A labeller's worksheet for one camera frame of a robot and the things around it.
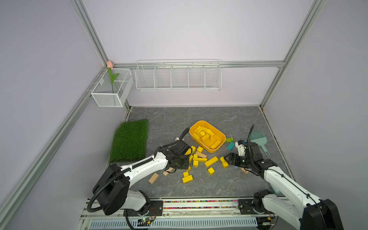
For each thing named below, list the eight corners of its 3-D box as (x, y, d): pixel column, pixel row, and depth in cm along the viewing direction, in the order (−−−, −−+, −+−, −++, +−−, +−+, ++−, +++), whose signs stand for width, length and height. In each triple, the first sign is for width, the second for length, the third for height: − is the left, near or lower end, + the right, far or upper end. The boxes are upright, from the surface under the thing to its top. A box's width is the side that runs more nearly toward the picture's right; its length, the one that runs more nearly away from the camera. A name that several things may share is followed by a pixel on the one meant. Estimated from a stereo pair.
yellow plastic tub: (186, 135, 104) (186, 131, 100) (201, 122, 112) (201, 118, 108) (211, 157, 93) (212, 153, 89) (226, 141, 101) (228, 137, 97)
